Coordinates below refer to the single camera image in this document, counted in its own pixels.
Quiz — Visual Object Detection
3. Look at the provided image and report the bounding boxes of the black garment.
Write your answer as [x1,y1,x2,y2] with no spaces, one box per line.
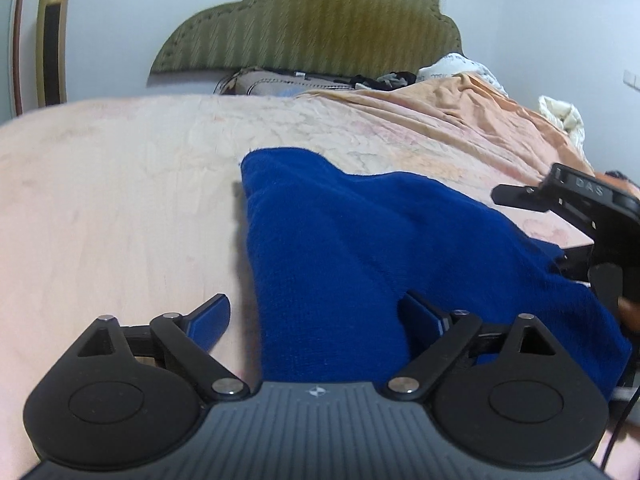
[350,71,418,92]

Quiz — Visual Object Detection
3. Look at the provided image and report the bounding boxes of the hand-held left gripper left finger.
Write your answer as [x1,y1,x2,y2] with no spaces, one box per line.
[75,292,251,403]

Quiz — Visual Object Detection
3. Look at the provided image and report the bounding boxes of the white printed quilt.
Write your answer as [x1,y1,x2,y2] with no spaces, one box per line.
[417,52,508,96]

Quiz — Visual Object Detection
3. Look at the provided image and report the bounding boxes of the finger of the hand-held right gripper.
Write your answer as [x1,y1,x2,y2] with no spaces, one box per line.
[550,242,597,282]
[491,184,551,212]

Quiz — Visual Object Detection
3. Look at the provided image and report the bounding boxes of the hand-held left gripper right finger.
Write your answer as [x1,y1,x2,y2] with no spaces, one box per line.
[387,290,563,401]

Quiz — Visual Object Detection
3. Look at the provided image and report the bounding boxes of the gold tower fan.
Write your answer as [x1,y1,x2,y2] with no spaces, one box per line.
[35,0,72,107]

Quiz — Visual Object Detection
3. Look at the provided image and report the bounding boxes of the pink floral bed cover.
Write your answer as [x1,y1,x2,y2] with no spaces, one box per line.
[0,92,640,480]

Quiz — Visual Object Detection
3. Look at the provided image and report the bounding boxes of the orange blanket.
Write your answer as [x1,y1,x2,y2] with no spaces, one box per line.
[295,74,596,186]

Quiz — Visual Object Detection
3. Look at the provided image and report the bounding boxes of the brown wardrobe frame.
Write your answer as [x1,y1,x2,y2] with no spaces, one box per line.
[12,0,31,116]

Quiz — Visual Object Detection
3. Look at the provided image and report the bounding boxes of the grey pillow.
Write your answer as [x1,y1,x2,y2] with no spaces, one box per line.
[212,66,361,97]

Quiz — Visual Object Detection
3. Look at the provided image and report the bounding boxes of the blue knit sweater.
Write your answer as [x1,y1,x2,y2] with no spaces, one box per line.
[240,146,632,401]

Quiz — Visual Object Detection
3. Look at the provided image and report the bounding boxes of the olive padded headboard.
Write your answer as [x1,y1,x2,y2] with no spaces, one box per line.
[150,0,463,76]

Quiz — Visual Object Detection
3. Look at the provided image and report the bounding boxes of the cream crumpled cloth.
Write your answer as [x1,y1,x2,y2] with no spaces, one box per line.
[537,95,586,151]

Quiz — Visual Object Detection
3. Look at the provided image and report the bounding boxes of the black cable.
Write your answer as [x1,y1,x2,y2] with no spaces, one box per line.
[600,360,640,466]

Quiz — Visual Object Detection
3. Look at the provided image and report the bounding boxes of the person's right hand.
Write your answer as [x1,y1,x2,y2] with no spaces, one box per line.
[617,297,640,333]

